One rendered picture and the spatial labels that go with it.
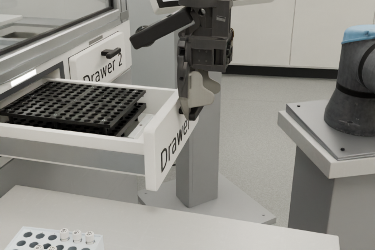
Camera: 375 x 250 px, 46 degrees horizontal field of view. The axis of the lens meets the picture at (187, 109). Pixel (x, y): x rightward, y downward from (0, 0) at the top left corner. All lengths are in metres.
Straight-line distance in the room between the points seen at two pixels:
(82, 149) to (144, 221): 0.16
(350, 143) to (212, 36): 0.44
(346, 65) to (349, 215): 0.35
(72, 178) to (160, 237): 0.47
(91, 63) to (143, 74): 1.47
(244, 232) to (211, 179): 1.28
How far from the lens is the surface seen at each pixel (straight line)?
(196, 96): 0.74
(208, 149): 1.92
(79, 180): 1.17
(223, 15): 0.70
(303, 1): 3.70
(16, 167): 0.92
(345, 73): 1.03
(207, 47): 0.70
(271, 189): 2.25
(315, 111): 1.14
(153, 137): 0.66
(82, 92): 0.90
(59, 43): 1.01
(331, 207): 1.08
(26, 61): 0.92
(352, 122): 1.05
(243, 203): 2.07
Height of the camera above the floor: 1.21
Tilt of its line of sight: 23 degrees down
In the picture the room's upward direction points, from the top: straight up
